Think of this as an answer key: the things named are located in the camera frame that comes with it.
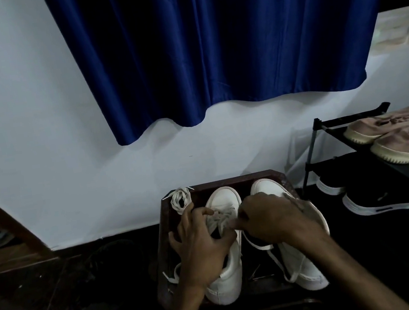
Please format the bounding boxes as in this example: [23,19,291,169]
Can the person's right hand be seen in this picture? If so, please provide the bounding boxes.
[229,183,328,258]

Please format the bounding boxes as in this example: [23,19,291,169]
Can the blue curtain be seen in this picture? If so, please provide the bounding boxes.
[42,0,409,155]

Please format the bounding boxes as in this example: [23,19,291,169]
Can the person's right forearm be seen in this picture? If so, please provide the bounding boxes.
[290,215,409,310]

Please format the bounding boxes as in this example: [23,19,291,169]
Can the pink sneaker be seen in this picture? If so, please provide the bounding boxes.
[367,124,409,177]
[341,106,409,148]

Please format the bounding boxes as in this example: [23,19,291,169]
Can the white shoelace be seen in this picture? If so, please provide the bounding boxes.
[160,185,198,218]
[154,197,315,302]

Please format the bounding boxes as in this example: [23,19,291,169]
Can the person's left hand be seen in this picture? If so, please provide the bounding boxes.
[163,196,245,295]

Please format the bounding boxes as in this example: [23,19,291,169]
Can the black sneaker white sole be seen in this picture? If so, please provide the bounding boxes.
[313,170,348,199]
[340,182,409,220]

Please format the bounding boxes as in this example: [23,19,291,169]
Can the black shoe rack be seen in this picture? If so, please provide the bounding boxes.
[291,98,409,234]

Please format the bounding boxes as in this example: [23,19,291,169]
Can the brown wooden door frame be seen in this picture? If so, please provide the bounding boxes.
[0,169,61,278]

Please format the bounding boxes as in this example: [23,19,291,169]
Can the dark brown plastic stool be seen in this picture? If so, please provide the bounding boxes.
[141,164,323,310]

